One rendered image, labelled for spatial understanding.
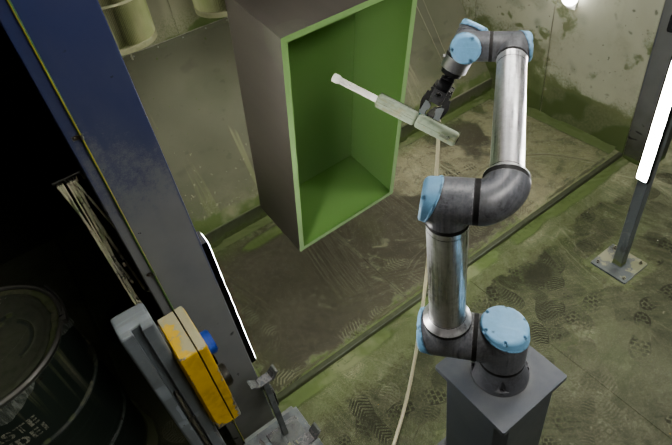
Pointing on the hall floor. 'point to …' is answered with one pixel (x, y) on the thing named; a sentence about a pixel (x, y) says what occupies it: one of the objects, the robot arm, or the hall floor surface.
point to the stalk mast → (164, 375)
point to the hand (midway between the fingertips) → (425, 123)
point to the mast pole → (635, 213)
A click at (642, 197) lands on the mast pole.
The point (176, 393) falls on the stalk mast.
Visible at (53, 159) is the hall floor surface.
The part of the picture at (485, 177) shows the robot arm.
